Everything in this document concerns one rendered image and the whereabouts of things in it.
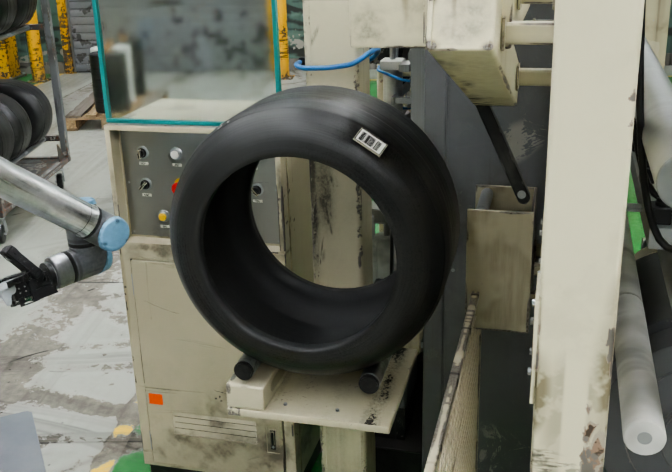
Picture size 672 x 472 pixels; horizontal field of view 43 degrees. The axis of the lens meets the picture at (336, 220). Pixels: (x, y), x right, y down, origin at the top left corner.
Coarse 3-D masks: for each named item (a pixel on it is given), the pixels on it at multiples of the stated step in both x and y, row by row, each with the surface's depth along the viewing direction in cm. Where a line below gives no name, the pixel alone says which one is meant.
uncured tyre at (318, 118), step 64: (256, 128) 167; (320, 128) 164; (384, 128) 167; (192, 192) 174; (384, 192) 163; (448, 192) 177; (192, 256) 178; (256, 256) 207; (448, 256) 171; (256, 320) 198; (320, 320) 205; (384, 320) 172
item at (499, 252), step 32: (480, 192) 211; (512, 192) 209; (480, 224) 194; (512, 224) 192; (480, 256) 197; (512, 256) 195; (480, 288) 199; (512, 288) 197; (480, 320) 202; (512, 320) 200
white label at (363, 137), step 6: (360, 132) 163; (366, 132) 163; (354, 138) 161; (360, 138) 162; (366, 138) 162; (372, 138) 163; (366, 144) 161; (372, 144) 162; (378, 144) 163; (384, 144) 163; (372, 150) 161; (378, 150) 162; (378, 156) 161
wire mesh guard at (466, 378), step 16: (464, 320) 186; (464, 336) 179; (480, 336) 212; (464, 352) 173; (480, 352) 214; (464, 368) 184; (448, 384) 161; (464, 384) 184; (448, 400) 156; (464, 400) 190; (448, 416) 151; (464, 416) 189; (448, 432) 162; (464, 432) 196; (432, 448) 142; (448, 448) 164; (464, 448) 193; (432, 464) 138; (448, 464) 163; (464, 464) 197
